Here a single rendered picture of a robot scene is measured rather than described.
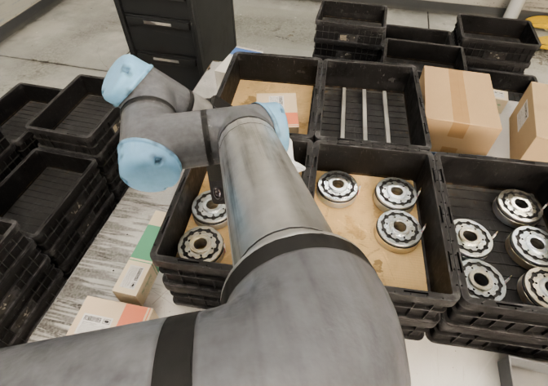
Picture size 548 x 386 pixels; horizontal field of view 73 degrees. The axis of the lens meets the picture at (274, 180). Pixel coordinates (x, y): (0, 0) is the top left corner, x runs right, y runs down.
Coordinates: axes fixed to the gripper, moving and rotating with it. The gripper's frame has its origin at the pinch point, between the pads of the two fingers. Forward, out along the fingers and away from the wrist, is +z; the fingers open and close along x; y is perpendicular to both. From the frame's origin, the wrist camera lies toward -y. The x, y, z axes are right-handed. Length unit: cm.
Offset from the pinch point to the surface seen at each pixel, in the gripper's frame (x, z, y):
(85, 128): 123, 1, 31
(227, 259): 15.5, 5.9, -17.0
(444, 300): -26.4, 22.4, -18.0
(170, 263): 15.2, -8.9, -20.6
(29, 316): 106, 0, -46
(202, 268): 10.1, -4.8, -20.3
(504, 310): -34.5, 29.2, -17.7
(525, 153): -32, 73, 31
